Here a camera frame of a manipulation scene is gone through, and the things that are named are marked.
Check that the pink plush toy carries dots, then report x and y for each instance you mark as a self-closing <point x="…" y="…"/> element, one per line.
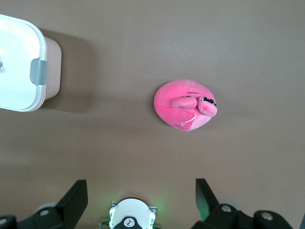
<point x="176" y="100"/>

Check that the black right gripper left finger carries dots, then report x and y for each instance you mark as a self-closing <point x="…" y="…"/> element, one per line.
<point x="71" y="205"/>

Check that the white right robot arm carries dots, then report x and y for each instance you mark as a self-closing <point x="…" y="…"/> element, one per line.
<point x="129" y="210"/>

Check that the pink plastic storage box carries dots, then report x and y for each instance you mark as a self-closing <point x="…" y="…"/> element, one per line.
<point x="53" y="71"/>

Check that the white box lid grey clips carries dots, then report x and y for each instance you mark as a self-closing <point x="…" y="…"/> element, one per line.
<point x="16" y="66"/>

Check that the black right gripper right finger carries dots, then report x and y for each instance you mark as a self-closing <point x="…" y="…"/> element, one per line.
<point x="207" y="205"/>

